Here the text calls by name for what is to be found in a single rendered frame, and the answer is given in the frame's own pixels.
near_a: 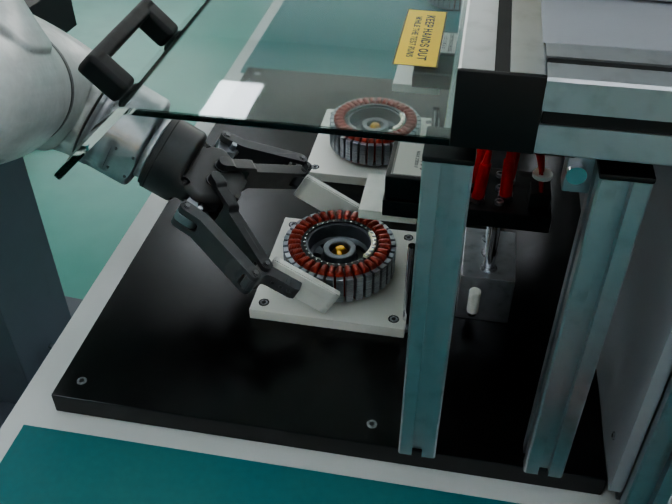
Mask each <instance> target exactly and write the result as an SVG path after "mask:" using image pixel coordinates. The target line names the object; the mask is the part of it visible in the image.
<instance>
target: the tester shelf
mask: <svg viewBox="0 0 672 504"><path fill-rule="evenodd" d="M449 145H450V146H454V147H464V148H474V149H485V150H495V151H506V152H516V153H526V154H533V153H537V154H547V155H558V156H568V157H579V158H589V159H599V160H610V161H620V162H631V163H641V164H651V165H662V166H672V2H665V1H650V0H468V3H467V10H466V17H465V24H464V31H463V38H462V45H461V52H460V59H459V66H458V70H457V76H456V86H455V95H454V104H453V114H452V123H451V132H450V142H449Z"/></svg>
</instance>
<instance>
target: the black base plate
mask: <svg viewBox="0 0 672 504"><path fill-rule="evenodd" d="M223 131H228V132H230V133H232V134H234V135H236V136H238V137H240V138H242V139H245V140H249V141H253V142H257V143H261V144H265V145H269V146H273V147H277V148H281V149H285V150H289V151H293V152H297V153H300V154H303V155H305V156H306V157H307V161H308V158H309V156H310V153H311V151H312V148H313V146H314V143H315V141H316V138H317V136H318V133H310V132H300V131H290V130H279V129H269V128H259V127H248V126H238V125H227V124H217V123H215V125H214V127H213V128H212V130H211V132H210V133H209V135H208V136H207V139H206V143H207V144H208V145H210V146H212V147H214V146H215V144H216V142H217V140H218V139H219V137H220V135H221V133H222V132H223ZM564 160H565V159H564V157H559V156H549V155H545V168H547V169H549V170H551V171H552V172H553V177H552V179H551V180H550V184H551V195H552V198H551V211H552V220H551V225H550V229H549V233H541V232H532V231H523V230H514V229H505V228H501V230H500V231H504V232H513V233H516V274H515V287H514V292H513V297H512V302H511V307H510V312H509V317H508V322H507V323H500V322H493V321H485V320H477V319H469V318H461V317H456V316H455V312H456V305H455V312H454V320H453V327H452V335H451V342H450V350H449V357H448V365H447V372H446V380H445V387H444V395H443V402H442V409H441V417H440V424H439V432H438V439H437V447H436V454H435V458H426V457H421V455H422V449H418V448H412V454H411V455H407V454H400V453H399V452H398V447H399V435H400V423H401V411H402V399H403V387H404V375H405V363H406V351H407V339H408V333H405V336H404V338H399V337H392V336H384V335H376V334H369V333H361V332H354V331H346V330H339V329H331V328H324V327H316V326H309V325H301V324H293V323H286V322H278V321H271V320H263V319H256V318H250V314H249V308H250V306H251V303H252V300H253V298H254V295H255V293H256V290H257V289H252V290H251V291H250V293H249V294H243V293H241V292H240V291H239V290H238V289H237V288H236V287H235V286H234V284H233V283H232V282H231V281H230V280H229V279H228V278H227V277H226V276H225V275H224V273H223V272H222V271H221V270H220V269H219V268H218V267H217V266H216V265H215V264H214V263H213V261H212V260H211V259H210V258H209V257H208V256H207V255H206V254H205V253H204V252H203V250H202V249H201V248H200V247H199V246H198V245H197V244H196V243H195V242H194V241H193V240H192V238H191V237H190V236H188V235H187V234H185V233H183V232H182V231H180V230H179V229H177V228H176V227H174V226H173V225H172V223H171V220H172V218H173V216H174V215H175V213H176V211H177V209H178V207H179V206H180V204H181V202H182V201H181V200H179V199H178V198H176V197H174V198H173V199H171V200H169V201H168V203H167V204H166V206H165V208H164V209H163V211H162V213H161V214H160V216H159V217H158V219H157V221H156V222H155V224H154V226H153V227H152V229H151V231H150V232H149V234H148V236H147V237H146V239H145V241H144V242H143V244H142V246H141V247H140V249H139V251H138V252H137V254H136V256H135V257H134V259H133V260H132V262H131V264H130V265H129V267H128V269H127V270H126V272H125V274H124V275H123V277H122V279H121V280H120V282H119V284H118V285H117V287H116V289H115V290H114V292H113V294H112V295H111V297H110V298H109V300H108V302H107V303H106V305H105V307H104V308H103V310H102V312H101V313H100V315H99V317H98V318H97V320H96V322H95V323H94V325H93V327H92V328H91V330H90V332H89V333H88V335H87V337H86V338H85V340H84V341H83V343H82V345H81V346H80V348H79V350H78V351H77V353H76V355H75V356H74V358H73V360H72V361H71V363H70V365H69V366H68V368H67V370H66V371H65V373H64V375H63V376H62V378H61V380H60V381H59V383H58V384H57V386H56V388H55V389H54V391H53V393H52V395H51V396H52V399H53V402H54V404H55V407H56V410H57V411H63V412H69V413H76V414H82V415H89V416H95V417H102V418H108V419H114V420H121V421H127V422H134V423H140V424H147V425H153V426H159V427H166V428H172V429H179V430H185V431H192V432H198V433H204V434H211V435H217V436H224V437H230V438H237V439H243V440H249V441H256V442H262V443H269V444H275V445H282V446H288V447H294V448H301V449H307V450H314V451H320V452H327V453H333V454H339V455H346V456H352V457H359V458H365V459H372V460H378V461H384V462H391V463H397V464H404V465H410V466H417V467H423V468H429V469H436V470H442V471H449V472H455V473H462V474H468V475H474V476H481V477H487V478H494V479H500V480H507V481H513V482H519V483H526V484H532V485H539V486H545V487H552V488H558V489H564V490H571V491H577V492H584V493H590V494H597V495H601V494H602V491H603V489H604V486H605V484H606V481H607V474H606V464H605V454H604V443H603V433H602V423H601V413H600V402H599V392H598V382H597V372H596V370H595V374H594V377H593V380H592V383H591V386H590V390H589V393H588V396H587V399H586V402H585V405H584V409H583V412H582V415H581V418H580V421H579V425H578V428H577V431H576V434H575V437H574V440H573V444H572V447H571V450H570V453H569V456H568V460H567V463H566V466H565V469H564V472H563V476H562V477H561V478H557V477H550V476H548V468H543V467H540V468H539V471H538V475H537V474H530V473H525V472H524V471H523V460H524V457H525V453H523V443H524V439H525V435H526V431H527V427H528V423H529V419H530V415H531V411H532V407H533V402H534V398H535V394H536V390H537V386H538V382H539V378H540V374H541V370H542V366H543V362H544V358H545V354H546V350H547V346H548V342H549V338H550V334H551V330H552V326H553V322H554V318H555V314H556V310H557V306H558V302H559V298H560V294H561V290H562V286H563V282H564V278H565V274H566V270H567V266H568V262H569V258H570V254H571V250H572V246H573V242H574V238H575V234H576V230H577V226H578V221H579V217H580V213H581V207H580V197H579V192H570V191H562V190H561V174H562V169H563V165H564ZM295 191H296V189H261V188H247V189H245V190H244V191H242V192H241V196H240V198H239V200H238V201H237V202H238V204H239V212H240V214H241V215H242V217H243V218H244V220H245V221H246V223H247V225H248V226H249V228H250V229H251V231H252V232H253V234H254V235H255V237H256V239H257V240H258V242H259V243H260V245H261V246H262V248H263V249H264V251H265V253H266V254H267V256H268V257H270V255H271V252H272V250H273V247H274V245H275V242H276V240H277V237H278V235H279V232H280V229H281V227H282V224H283V222H284V219H285V217H288V218H297V219H302V218H304V217H306V216H310V215H311V214H314V213H317V214H318V212H322V211H320V210H318V209H316V208H315V207H313V206H311V205H309V204H308V203H306V202H304V201H303V200H301V199H299V198H297V197H296V196H294V193H295Z"/></svg>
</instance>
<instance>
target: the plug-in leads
mask: <svg viewBox="0 0 672 504"><path fill-rule="evenodd" d="M520 154H521V153H516V152H507V153H506V158H504V162H503V169H502V175H501V185H500V191H498V198H501V199H503V200H504V202H510V201H512V200H513V192H512V188H513V185H515V181H516V176H515V175H516V171H517V167H518V163H519V158H520ZM491 156H492V150H485V149H477V155H476V161H475V165H474V171H473V178H472V186H471V187H472V188H473V192H472V193H471V195H470V202H471V203H474V204H476V205H479V204H483V203H484V202H485V191H486V187H487V182H488V178H489V174H490V169H491V165H492V163H491ZM536 157H537V162H538V168H535V169H534V170H533V172H532V177H533V178H534V179H535V180H537V181H539V182H536V181H531V182H530V185H529V190H528V195H527V208H528V210H529V211H537V212H548V211H549V207H550V202H551V198H552V195H551V184H550V183H546V182H548V181H550V180H551V179H552V177H553V172H552V171H551V170H549V169H547V168H545V155H539V154H536Z"/></svg>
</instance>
